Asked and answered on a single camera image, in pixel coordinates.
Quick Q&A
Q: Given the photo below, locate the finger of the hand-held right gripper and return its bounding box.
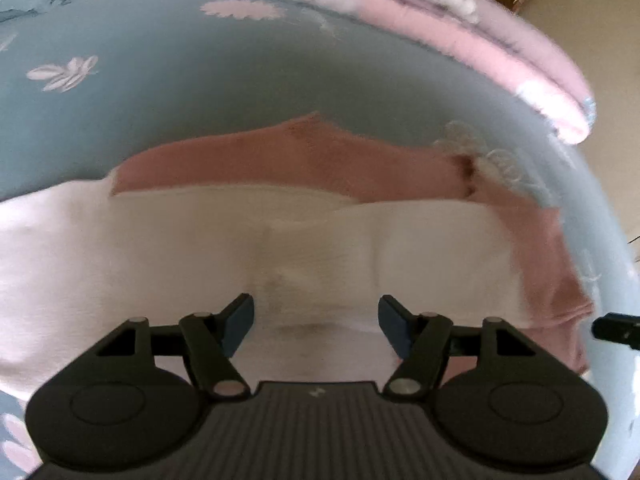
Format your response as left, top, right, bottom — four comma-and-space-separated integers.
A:
591, 312, 640, 351

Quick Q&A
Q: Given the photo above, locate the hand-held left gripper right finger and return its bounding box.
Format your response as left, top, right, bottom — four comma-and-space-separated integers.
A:
377, 294, 541, 402

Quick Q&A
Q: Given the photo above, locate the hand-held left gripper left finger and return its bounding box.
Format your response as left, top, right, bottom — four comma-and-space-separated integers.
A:
95, 293, 257, 398

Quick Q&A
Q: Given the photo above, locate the pink and white sweater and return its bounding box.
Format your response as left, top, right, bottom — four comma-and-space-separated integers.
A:
0, 112, 597, 403

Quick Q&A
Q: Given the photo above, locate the pink floral quilt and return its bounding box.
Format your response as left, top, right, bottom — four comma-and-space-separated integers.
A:
17, 0, 599, 147

